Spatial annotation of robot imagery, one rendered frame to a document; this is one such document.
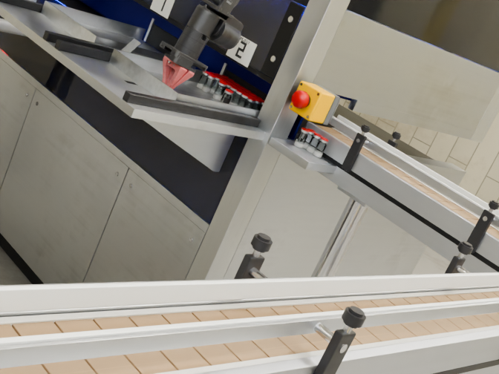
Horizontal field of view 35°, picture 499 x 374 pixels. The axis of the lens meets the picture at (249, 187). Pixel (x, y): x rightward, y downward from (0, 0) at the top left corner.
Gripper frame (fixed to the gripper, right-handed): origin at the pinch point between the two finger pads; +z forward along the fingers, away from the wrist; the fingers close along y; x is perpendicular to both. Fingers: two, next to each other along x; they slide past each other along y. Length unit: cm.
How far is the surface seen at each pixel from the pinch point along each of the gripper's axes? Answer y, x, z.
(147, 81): -1.3, 4.9, 0.6
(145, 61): 8.2, 19.9, -1.7
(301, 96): 19.3, -18.7, -13.8
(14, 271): 43, 67, 84
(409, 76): 63, -12, -32
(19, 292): -82, -86, 7
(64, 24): -1.4, 42.2, 0.9
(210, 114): 8.2, -7.8, -0.3
